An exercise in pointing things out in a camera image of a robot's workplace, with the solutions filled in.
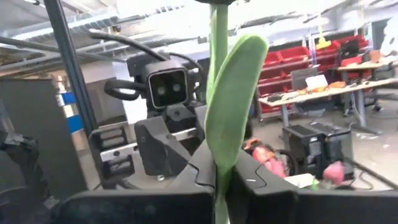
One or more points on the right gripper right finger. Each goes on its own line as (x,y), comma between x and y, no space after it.
(311,208)

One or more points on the white paper sheet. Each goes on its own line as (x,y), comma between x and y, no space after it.
(317,81)

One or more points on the light wooden table board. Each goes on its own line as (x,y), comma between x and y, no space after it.
(300,180)

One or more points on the black artificial tulip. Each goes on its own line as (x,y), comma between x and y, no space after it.
(233,109)

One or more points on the blue storage bin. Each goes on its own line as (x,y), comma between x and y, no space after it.
(69,98)
(74,123)

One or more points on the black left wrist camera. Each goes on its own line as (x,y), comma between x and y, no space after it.
(168,88)

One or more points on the grey laptop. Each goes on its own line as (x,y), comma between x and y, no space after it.
(300,77)

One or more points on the black computer tower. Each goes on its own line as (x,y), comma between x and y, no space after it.
(335,140)
(298,146)

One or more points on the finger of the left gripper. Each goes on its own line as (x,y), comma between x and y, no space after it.
(158,149)

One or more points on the red storage bin shelf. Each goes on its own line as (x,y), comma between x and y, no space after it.
(289,53)

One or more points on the black table frame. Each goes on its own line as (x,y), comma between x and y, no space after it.
(72,62)

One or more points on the black control equipment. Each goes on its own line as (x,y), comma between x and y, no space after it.
(18,174)

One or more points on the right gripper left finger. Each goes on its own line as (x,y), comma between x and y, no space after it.
(140,208)

